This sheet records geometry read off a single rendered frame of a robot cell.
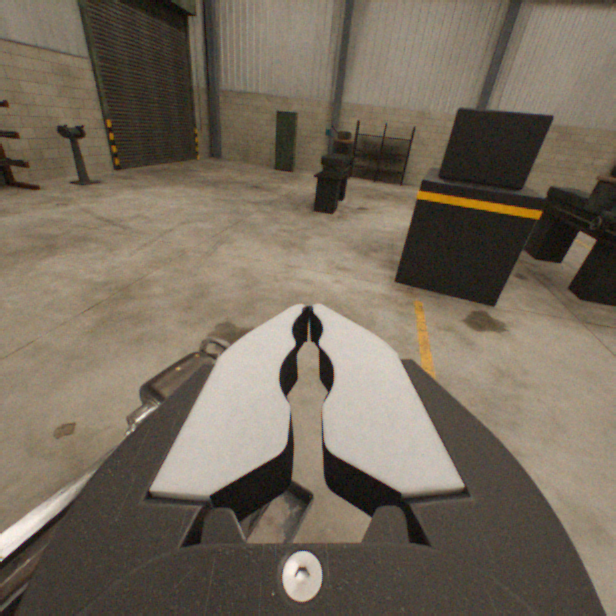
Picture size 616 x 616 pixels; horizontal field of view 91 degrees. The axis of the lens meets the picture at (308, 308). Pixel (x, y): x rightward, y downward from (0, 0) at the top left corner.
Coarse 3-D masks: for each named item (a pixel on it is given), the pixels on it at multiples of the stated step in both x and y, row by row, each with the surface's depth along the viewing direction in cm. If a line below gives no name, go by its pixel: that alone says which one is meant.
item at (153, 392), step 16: (192, 352) 75; (208, 352) 83; (176, 368) 68; (192, 368) 69; (144, 384) 65; (160, 384) 64; (176, 384) 65; (144, 400) 67; (160, 400) 64; (128, 416) 62; (144, 416) 62; (128, 432) 61
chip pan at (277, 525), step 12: (288, 492) 106; (276, 504) 103; (288, 504) 103; (300, 504) 103; (264, 516) 99; (276, 516) 100; (288, 516) 100; (300, 516) 100; (264, 528) 96; (276, 528) 97; (288, 528) 97; (252, 540) 93; (264, 540) 94; (276, 540) 94; (288, 540) 94
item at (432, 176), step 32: (480, 128) 323; (512, 128) 313; (544, 128) 304; (448, 160) 346; (480, 160) 335; (512, 160) 325; (448, 192) 325; (480, 192) 315; (512, 192) 310; (416, 224) 352; (448, 224) 339; (480, 224) 328; (512, 224) 317; (416, 256) 368; (448, 256) 354; (480, 256) 342; (512, 256) 330; (448, 288) 371; (480, 288) 357
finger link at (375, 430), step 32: (320, 320) 11; (320, 352) 10; (352, 352) 10; (384, 352) 9; (352, 384) 8; (384, 384) 8; (352, 416) 7; (384, 416) 7; (416, 416) 7; (352, 448) 7; (384, 448) 7; (416, 448) 7; (352, 480) 7; (384, 480) 6; (416, 480) 6; (448, 480) 6
